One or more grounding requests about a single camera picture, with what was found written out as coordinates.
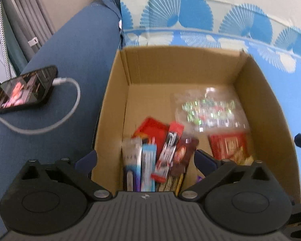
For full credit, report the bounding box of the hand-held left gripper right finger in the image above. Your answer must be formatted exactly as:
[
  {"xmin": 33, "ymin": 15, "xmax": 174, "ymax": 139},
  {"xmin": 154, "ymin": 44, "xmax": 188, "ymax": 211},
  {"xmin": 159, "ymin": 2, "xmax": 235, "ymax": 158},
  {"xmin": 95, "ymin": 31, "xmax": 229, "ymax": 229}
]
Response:
[{"xmin": 178, "ymin": 149, "xmax": 276, "ymax": 202}]

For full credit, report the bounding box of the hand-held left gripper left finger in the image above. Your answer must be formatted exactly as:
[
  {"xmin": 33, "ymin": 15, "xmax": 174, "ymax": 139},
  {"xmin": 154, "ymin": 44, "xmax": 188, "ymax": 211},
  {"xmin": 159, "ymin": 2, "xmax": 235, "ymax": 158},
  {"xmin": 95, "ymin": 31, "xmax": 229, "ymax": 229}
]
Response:
[{"xmin": 20, "ymin": 149, "xmax": 116, "ymax": 202}]

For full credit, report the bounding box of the dark brown snack packet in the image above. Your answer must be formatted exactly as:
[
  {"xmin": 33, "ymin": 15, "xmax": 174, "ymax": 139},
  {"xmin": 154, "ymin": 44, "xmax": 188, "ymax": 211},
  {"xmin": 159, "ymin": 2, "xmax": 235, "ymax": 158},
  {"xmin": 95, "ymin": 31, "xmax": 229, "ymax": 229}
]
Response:
[{"xmin": 171, "ymin": 137, "xmax": 200, "ymax": 177}]

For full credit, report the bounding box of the red and gold candy bar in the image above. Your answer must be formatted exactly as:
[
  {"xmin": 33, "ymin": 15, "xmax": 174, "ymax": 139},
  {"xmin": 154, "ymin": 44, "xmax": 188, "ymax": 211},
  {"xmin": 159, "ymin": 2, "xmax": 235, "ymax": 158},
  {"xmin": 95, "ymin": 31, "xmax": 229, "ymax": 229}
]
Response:
[{"xmin": 208, "ymin": 132, "xmax": 254, "ymax": 165}]

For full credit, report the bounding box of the red snack stick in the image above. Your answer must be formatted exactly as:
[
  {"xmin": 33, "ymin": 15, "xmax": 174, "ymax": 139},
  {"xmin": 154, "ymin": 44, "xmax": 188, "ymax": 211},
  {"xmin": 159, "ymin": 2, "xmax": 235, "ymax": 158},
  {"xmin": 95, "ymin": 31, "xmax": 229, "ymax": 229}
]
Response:
[{"xmin": 152, "ymin": 122, "xmax": 185, "ymax": 182}]

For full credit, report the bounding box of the gold brown snack bar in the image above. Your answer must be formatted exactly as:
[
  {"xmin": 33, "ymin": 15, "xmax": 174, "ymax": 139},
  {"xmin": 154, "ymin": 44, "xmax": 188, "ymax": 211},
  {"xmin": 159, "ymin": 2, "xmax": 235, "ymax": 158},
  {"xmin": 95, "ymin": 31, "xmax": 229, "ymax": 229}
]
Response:
[{"xmin": 157, "ymin": 173, "xmax": 185, "ymax": 192}]

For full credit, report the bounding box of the white purple snack stick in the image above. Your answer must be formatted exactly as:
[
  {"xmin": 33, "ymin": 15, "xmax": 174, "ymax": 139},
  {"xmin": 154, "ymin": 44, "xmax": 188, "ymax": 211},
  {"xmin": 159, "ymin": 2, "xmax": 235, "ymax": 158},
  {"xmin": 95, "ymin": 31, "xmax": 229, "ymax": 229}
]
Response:
[{"xmin": 122, "ymin": 138, "xmax": 142, "ymax": 191}]

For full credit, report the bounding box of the clear bag of candies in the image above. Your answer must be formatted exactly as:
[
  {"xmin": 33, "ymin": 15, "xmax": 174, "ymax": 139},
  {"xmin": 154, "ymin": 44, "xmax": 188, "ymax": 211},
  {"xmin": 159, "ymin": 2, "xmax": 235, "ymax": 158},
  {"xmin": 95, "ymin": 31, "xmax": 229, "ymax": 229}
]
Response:
[{"xmin": 174, "ymin": 88, "xmax": 250, "ymax": 133}]

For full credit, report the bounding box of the light blue snack stick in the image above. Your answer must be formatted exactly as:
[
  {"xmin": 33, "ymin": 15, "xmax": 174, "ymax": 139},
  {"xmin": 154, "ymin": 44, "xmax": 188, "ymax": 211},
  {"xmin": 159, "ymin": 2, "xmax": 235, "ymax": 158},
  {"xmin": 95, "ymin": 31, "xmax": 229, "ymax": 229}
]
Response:
[{"xmin": 140, "ymin": 143, "xmax": 157, "ymax": 192}]

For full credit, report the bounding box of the red snack packet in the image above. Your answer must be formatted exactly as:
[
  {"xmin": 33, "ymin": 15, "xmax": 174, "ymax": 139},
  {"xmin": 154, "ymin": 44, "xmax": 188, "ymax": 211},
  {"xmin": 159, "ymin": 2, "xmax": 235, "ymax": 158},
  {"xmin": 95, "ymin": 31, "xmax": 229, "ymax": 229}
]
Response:
[{"xmin": 133, "ymin": 117, "xmax": 170, "ymax": 141}]

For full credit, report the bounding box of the brown cardboard box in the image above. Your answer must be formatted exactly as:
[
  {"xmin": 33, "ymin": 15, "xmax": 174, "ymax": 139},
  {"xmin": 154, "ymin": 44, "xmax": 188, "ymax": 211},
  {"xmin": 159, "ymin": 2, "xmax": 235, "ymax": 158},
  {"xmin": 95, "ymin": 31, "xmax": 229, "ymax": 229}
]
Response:
[{"xmin": 90, "ymin": 45, "xmax": 301, "ymax": 204}]

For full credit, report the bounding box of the blue fan-print bed sheet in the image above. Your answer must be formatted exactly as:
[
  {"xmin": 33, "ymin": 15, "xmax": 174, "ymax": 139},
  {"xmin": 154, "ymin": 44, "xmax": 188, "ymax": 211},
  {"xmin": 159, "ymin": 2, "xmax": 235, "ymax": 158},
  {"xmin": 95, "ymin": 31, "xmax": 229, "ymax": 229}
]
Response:
[{"xmin": 118, "ymin": 0, "xmax": 301, "ymax": 204}]

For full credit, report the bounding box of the black smartphone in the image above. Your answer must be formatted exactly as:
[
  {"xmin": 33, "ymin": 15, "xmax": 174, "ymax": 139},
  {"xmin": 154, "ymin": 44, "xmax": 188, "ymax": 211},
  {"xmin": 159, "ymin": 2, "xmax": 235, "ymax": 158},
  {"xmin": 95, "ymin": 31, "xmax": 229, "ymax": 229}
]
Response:
[{"xmin": 0, "ymin": 65, "xmax": 59, "ymax": 115}]

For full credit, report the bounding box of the grey curtain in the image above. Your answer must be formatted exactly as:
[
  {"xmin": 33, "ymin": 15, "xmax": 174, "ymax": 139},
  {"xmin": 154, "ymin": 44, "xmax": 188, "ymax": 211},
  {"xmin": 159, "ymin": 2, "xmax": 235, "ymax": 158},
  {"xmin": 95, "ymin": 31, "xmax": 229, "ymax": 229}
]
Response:
[{"xmin": 0, "ymin": 0, "xmax": 56, "ymax": 58}]

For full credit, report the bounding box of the white charging cable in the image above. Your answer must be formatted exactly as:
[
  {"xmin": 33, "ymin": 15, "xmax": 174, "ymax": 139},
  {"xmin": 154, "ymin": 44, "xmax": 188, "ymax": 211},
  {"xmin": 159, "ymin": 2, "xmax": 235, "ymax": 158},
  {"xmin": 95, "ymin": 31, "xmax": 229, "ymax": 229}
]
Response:
[{"xmin": 0, "ymin": 77, "xmax": 81, "ymax": 135}]

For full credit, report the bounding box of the white braided hose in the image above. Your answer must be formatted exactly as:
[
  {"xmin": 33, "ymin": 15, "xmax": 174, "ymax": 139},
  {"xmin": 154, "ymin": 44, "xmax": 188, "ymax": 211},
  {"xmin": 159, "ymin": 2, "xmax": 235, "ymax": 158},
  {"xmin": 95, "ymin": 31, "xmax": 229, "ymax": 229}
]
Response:
[{"xmin": 0, "ymin": 0, "xmax": 12, "ymax": 81}]

